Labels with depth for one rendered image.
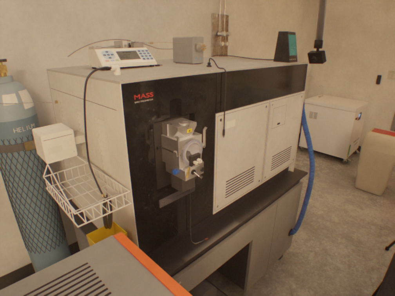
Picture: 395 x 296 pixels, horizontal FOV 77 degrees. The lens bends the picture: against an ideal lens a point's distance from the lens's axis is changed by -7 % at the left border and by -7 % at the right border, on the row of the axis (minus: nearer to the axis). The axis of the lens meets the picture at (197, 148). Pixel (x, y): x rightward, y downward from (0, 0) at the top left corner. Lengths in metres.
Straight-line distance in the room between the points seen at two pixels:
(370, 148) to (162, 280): 2.95
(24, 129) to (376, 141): 3.07
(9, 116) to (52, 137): 0.47
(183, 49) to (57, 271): 1.05
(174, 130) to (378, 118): 3.90
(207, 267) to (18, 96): 1.19
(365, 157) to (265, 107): 2.15
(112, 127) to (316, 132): 3.50
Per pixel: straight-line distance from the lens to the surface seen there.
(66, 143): 1.06
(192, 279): 1.24
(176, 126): 0.84
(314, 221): 2.74
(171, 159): 0.88
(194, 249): 1.17
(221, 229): 1.28
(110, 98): 0.83
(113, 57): 1.15
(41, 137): 1.03
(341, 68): 4.56
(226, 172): 1.20
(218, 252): 1.29
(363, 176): 3.43
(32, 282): 0.62
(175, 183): 0.95
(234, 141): 1.18
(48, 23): 1.89
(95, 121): 0.98
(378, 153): 3.28
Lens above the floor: 1.54
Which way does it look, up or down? 22 degrees down
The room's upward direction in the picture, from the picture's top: straight up
